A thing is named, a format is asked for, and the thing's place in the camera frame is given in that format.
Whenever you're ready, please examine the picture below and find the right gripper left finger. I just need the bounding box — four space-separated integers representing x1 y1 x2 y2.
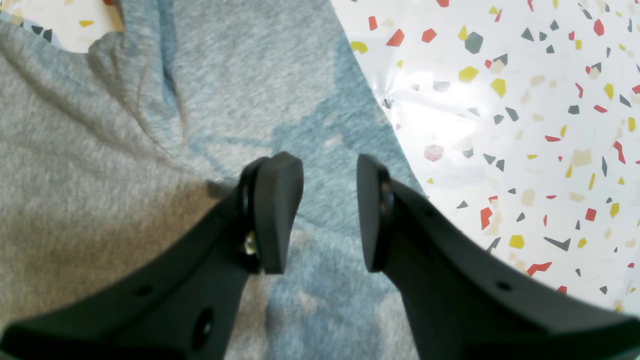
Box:
1 152 304 360

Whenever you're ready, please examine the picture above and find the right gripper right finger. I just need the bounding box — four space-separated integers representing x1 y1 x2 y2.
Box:
357 153 640 360

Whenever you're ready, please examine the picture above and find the grey T-shirt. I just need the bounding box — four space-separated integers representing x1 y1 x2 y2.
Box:
0 0 419 360

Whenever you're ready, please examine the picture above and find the terrazzo pattern table cover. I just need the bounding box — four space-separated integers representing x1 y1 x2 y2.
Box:
0 0 640 316

